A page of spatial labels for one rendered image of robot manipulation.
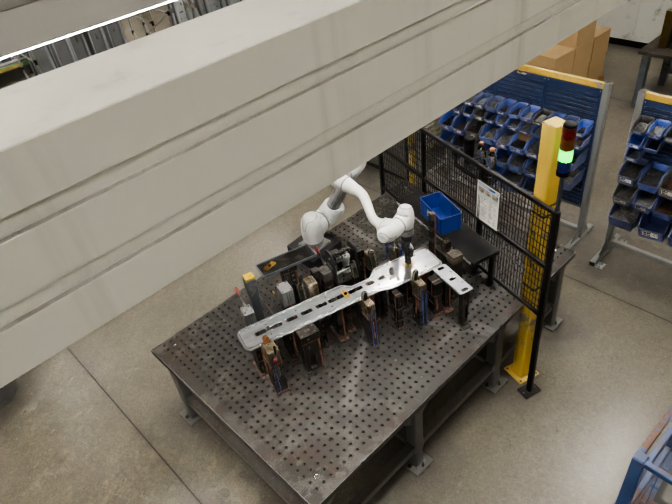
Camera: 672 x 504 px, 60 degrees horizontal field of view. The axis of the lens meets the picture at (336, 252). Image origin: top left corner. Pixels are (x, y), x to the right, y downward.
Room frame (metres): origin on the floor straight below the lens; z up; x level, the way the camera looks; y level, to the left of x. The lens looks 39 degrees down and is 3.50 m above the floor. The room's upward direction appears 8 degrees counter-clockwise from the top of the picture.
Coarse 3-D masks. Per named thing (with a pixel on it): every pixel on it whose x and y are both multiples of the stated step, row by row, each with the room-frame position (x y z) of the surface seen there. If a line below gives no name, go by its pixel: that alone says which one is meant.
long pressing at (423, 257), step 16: (416, 256) 2.95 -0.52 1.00; (432, 256) 2.93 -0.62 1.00; (384, 272) 2.84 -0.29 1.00; (400, 272) 2.82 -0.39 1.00; (336, 288) 2.75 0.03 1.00; (352, 288) 2.73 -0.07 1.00; (368, 288) 2.71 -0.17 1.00; (384, 288) 2.69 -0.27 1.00; (304, 304) 2.65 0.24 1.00; (336, 304) 2.61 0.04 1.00; (272, 320) 2.55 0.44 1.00; (304, 320) 2.51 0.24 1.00; (240, 336) 2.45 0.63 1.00; (256, 336) 2.43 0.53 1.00; (272, 336) 2.41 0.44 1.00
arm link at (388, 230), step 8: (344, 184) 3.17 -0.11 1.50; (352, 184) 3.15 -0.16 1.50; (352, 192) 3.12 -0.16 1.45; (360, 192) 3.09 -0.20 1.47; (360, 200) 3.05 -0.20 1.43; (368, 200) 3.01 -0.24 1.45; (368, 208) 2.94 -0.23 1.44; (368, 216) 2.89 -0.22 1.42; (376, 216) 2.87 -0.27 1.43; (376, 224) 2.82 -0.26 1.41; (384, 224) 2.77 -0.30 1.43; (392, 224) 2.76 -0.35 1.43; (400, 224) 2.78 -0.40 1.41; (384, 232) 2.71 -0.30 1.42; (392, 232) 2.72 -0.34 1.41; (400, 232) 2.75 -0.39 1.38; (384, 240) 2.70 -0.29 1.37; (392, 240) 2.71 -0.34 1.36
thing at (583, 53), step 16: (576, 32) 6.61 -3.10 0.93; (592, 32) 6.78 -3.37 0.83; (608, 32) 7.03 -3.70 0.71; (560, 48) 6.65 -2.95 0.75; (576, 48) 6.60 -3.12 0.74; (592, 48) 6.83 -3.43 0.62; (528, 64) 6.65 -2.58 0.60; (544, 64) 6.48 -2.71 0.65; (560, 64) 6.43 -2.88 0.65; (576, 64) 6.63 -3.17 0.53; (592, 64) 6.88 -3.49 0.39
